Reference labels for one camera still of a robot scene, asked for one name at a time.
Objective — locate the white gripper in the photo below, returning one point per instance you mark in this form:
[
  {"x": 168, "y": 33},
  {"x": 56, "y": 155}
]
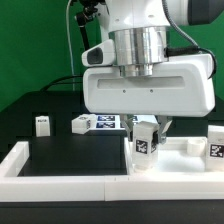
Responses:
[{"x": 180, "y": 86}]

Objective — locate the white square tabletop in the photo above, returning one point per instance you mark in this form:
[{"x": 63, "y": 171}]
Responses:
[{"x": 178, "y": 154}]

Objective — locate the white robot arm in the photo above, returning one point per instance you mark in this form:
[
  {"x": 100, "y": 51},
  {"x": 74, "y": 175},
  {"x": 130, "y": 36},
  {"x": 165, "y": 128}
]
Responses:
[{"x": 145, "y": 63}]

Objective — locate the AprilTag marker sheet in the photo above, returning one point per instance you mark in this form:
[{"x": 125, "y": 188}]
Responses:
[{"x": 112, "y": 122}]

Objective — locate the white U-shaped fence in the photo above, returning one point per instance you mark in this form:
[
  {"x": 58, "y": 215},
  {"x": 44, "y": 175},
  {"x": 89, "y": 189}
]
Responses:
[{"x": 137, "y": 186}]

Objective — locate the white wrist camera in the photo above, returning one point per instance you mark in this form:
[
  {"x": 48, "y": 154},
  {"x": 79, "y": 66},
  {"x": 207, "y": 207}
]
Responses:
[{"x": 102, "y": 54}]

